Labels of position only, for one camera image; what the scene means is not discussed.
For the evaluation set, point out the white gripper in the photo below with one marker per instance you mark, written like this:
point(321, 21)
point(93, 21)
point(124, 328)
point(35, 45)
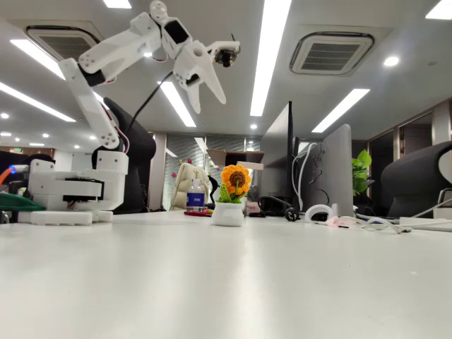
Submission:
point(191, 61)

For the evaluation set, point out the crocheted sunflower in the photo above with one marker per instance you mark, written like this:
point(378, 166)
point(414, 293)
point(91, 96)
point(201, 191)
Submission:
point(227, 213)

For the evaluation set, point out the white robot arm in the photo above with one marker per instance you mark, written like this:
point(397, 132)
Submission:
point(88, 102)

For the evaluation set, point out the long ceiling light strip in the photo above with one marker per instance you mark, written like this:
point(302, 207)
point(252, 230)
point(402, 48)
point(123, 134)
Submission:
point(268, 53)
point(35, 56)
point(180, 109)
point(339, 111)

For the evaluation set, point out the open brown cardboard box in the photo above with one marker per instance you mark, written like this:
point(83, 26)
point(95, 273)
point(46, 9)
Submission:
point(219, 155)

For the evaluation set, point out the black curved stand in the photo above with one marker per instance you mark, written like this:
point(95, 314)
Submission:
point(213, 183)

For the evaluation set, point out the black mesh office chair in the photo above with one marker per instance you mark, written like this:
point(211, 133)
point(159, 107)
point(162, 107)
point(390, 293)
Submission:
point(141, 159)
point(413, 183)

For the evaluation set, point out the cream puffer jacket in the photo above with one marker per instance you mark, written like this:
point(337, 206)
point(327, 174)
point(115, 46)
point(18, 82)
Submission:
point(180, 187)

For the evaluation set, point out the thin black monitor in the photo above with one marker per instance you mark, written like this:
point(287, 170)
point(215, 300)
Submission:
point(290, 159)

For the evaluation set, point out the clear water bottle blue label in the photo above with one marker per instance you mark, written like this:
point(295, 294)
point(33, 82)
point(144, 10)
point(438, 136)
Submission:
point(195, 199)

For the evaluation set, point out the clear plastic container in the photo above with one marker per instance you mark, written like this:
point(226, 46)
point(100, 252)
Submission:
point(245, 203)

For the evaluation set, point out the red pen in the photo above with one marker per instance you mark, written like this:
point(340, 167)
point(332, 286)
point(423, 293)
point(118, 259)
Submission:
point(194, 213)

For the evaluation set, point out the small pink box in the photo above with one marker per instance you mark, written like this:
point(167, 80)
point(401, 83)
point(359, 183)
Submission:
point(253, 207)

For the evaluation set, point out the ceiling air conditioner vent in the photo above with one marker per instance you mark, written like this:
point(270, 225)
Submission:
point(60, 44)
point(330, 54)

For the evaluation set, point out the flat black item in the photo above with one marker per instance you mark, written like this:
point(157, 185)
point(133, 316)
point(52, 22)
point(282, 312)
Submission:
point(257, 214)

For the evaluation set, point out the grey desk partition rounded corner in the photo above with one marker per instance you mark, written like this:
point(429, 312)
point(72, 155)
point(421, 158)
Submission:
point(335, 169)

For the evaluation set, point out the white tape roll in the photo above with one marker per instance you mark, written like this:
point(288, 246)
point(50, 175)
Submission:
point(310, 212)

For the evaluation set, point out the green leafy plant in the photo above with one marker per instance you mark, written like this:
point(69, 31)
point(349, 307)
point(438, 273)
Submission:
point(360, 173)

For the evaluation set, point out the pink ribbon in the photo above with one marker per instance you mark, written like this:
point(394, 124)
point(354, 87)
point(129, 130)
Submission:
point(335, 221)

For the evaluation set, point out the round ceiling downlight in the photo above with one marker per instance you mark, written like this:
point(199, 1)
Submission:
point(391, 61)

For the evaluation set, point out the green cloth item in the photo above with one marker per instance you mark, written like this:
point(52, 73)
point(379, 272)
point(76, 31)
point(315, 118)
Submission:
point(17, 203)

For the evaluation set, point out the plain white power strip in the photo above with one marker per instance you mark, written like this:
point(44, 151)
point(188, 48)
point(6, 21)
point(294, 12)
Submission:
point(427, 222)

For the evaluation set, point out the gripper camera on white bracket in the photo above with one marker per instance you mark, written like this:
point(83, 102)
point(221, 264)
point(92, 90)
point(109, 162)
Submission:
point(224, 56)

